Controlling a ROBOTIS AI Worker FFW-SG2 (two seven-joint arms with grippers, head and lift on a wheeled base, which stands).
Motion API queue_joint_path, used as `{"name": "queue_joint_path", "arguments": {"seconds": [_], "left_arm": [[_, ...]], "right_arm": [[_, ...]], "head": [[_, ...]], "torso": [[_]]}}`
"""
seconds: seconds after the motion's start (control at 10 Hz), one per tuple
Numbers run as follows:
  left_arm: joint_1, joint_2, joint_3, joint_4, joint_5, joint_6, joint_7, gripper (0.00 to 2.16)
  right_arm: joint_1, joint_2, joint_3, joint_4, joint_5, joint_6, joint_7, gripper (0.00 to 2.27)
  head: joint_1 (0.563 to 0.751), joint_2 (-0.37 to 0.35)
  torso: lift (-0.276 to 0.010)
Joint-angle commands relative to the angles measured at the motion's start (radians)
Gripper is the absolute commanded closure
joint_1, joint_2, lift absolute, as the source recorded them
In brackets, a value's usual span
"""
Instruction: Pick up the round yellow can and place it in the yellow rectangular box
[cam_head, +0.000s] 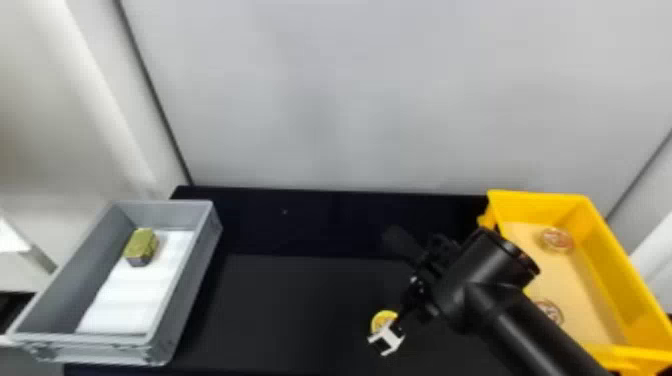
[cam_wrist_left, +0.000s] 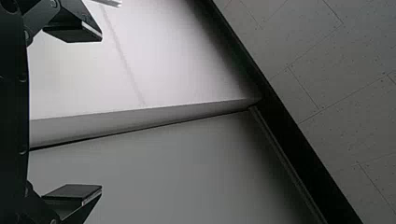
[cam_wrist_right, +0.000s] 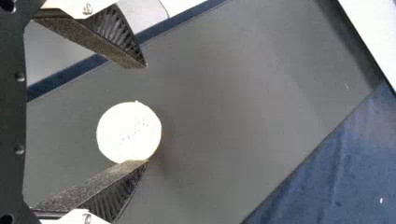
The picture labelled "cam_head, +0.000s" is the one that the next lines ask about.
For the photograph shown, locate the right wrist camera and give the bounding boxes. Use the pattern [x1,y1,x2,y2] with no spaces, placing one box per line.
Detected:
[381,225,428,265]

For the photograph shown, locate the white foam pad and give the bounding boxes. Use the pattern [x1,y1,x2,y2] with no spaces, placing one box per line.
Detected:
[75,227,197,337]

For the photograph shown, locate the yellow can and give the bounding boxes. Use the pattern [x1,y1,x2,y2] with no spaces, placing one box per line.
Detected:
[538,227,576,255]
[533,298,566,327]
[370,310,399,335]

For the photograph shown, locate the olive yellow block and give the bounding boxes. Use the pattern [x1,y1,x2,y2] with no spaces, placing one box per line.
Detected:
[122,226,160,268]

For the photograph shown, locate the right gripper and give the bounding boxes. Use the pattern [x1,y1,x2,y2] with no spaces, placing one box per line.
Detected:
[366,275,440,358]

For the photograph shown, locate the yellow box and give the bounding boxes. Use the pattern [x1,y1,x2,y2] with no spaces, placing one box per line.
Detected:
[475,188,672,376]

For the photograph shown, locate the grey crate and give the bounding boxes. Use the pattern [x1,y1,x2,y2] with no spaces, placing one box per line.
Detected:
[7,198,224,368]

